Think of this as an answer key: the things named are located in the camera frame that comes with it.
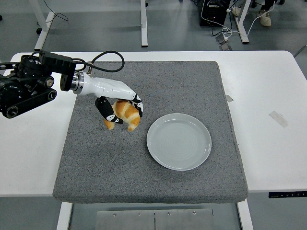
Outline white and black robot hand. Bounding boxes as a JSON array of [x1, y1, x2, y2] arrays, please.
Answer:
[[78, 76, 144, 125]]

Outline golden croissant bread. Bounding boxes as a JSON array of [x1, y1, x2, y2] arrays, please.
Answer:
[[103, 100, 141, 132]]

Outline pale grey round plate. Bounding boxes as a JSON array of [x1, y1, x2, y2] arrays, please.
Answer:
[[146, 113, 213, 171]]

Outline grey metal plate with screws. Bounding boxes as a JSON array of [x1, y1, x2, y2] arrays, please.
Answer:
[[96, 208, 214, 230]]

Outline white background desk leg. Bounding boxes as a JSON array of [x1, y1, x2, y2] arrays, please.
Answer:
[[234, 0, 250, 44], [34, 0, 55, 51], [140, 0, 148, 47]]

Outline grey fabric mat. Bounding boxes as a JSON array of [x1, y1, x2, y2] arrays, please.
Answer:
[[52, 60, 249, 204]]

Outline grey foot pedals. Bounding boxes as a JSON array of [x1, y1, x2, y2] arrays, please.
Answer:
[[215, 33, 233, 51]]

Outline black electronics box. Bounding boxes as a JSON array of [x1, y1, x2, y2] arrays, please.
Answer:
[[199, 0, 228, 27]]

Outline white table leg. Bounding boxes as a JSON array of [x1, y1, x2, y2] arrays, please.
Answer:
[[236, 200, 254, 230], [56, 202, 73, 230]]

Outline long clear tape strip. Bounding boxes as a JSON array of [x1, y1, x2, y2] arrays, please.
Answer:
[[268, 111, 288, 128]]

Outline black table control panel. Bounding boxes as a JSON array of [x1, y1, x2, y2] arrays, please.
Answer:
[[268, 191, 307, 198]]

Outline thin black floor cable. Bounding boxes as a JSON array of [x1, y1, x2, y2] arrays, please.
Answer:
[[43, 0, 69, 23]]

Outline white cable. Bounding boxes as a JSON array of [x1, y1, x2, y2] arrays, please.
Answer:
[[201, 0, 264, 39]]

